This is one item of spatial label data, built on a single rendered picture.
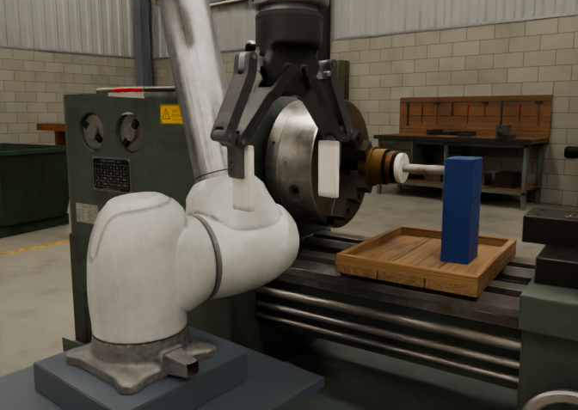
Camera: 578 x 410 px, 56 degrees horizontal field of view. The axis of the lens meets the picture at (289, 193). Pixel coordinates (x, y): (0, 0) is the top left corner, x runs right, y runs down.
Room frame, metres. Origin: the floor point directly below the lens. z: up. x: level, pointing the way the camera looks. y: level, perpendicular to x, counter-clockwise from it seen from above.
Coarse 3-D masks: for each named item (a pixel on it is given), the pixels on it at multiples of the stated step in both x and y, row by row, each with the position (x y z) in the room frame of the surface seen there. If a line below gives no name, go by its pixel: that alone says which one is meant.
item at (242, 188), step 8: (248, 152) 0.56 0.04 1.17; (248, 160) 0.56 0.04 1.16; (248, 168) 0.56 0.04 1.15; (248, 176) 0.56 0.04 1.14; (232, 184) 0.58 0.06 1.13; (240, 184) 0.57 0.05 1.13; (248, 184) 0.56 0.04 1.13; (232, 192) 0.58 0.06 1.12; (240, 192) 0.57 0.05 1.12; (248, 192) 0.56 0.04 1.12; (240, 200) 0.57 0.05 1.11; (248, 200) 0.56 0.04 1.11; (240, 208) 0.57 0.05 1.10; (248, 208) 0.56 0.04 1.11
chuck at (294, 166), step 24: (288, 120) 1.27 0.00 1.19; (312, 120) 1.23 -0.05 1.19; (360, 120) 1.40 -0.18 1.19; (288, 144) 1.23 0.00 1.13; (312, 144) 1.20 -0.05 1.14; (288, 168) 1.22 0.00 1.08; (312, 168) 1.20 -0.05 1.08; (288, 192) 1.23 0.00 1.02; (312, 192) 1.20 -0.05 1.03; (312, 216) 1.24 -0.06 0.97
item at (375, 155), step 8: (368, 152) 1.25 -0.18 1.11; (376, 152) 1.25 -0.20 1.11; (384, 152) 1.24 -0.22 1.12; (392, 152) 1.24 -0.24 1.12; (400, 152) 1.25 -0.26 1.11; (368, 160) 1.24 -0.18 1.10; (376, 160) 1.23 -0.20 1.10; (384, 160) 1.23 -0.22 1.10; (392, 160) 1.22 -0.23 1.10; (360, 168) 1.26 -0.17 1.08; (368, 168) 1.24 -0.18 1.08; (376, 168) 1.23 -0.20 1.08; (384, 168) 1.22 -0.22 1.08; (392, 168) 1.21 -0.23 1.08; (368, 176) 1.24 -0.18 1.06; (376, 176) 1.23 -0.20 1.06; (384, 176) 1.23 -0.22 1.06; (392, 176) 1.21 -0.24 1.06; (376, 184) 1.28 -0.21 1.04; (384, 184) 1.25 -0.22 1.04
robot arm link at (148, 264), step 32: (96, 224) 0.82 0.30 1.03; (128, 224) 0.79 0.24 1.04; (160, 224) 0.81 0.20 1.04; (192, 224) 0.87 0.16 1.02; (96, 256) 0.79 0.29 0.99; (128, 256) 0.78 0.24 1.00; (160, 256) 0.79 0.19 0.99; (192, 256) 0.83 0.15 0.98; (96, 288) 0.79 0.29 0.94; (128, 288) 0.77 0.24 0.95; (160, 288) 0.79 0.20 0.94; (192, 288) 0.83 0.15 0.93; (96, 320) 0.79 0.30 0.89; (128, 320) 0.77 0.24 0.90; (160, 320) 0.79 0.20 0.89
